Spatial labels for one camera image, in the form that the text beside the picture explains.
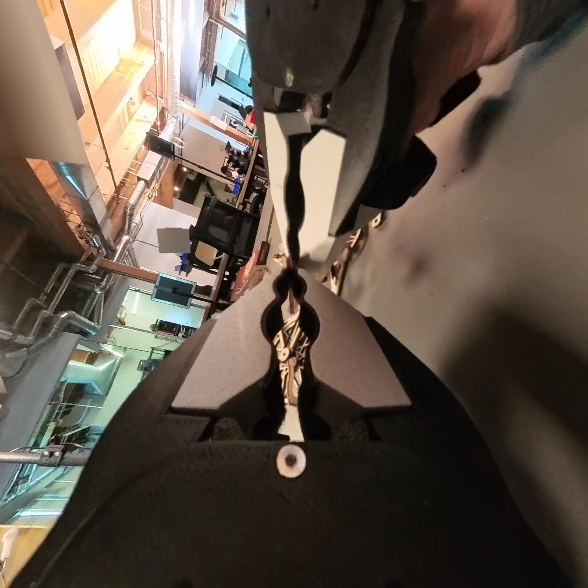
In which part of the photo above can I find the grey framed monitor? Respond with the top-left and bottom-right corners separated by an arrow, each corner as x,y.
152,272 -> 197,309

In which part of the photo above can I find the grey metal bar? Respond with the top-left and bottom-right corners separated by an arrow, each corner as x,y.
0,448 -> 90,467

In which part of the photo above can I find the brown printed cardboard box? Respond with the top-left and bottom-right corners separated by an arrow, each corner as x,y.
232,241 -> 272,301

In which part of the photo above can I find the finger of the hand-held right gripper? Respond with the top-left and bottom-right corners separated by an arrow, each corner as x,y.
265,111 -> 313,256
299,129 -> 347,273

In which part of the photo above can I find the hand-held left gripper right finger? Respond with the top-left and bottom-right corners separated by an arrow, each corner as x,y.
299,270 -> 413,441

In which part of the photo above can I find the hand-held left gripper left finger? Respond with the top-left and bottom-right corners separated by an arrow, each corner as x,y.
171,270 -> 285,441

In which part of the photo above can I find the black cube enclosure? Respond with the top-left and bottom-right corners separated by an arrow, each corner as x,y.
188,195 -> 261,259

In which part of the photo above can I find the person's right hand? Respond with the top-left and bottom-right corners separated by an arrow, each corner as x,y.
404,0 -> 520,134

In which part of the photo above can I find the wooden bicycle model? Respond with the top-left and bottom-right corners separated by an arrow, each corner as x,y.
250,253 -> 314,409

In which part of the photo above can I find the silver ventilation duct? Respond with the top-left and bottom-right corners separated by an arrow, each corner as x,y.
0,175 -> 143,364

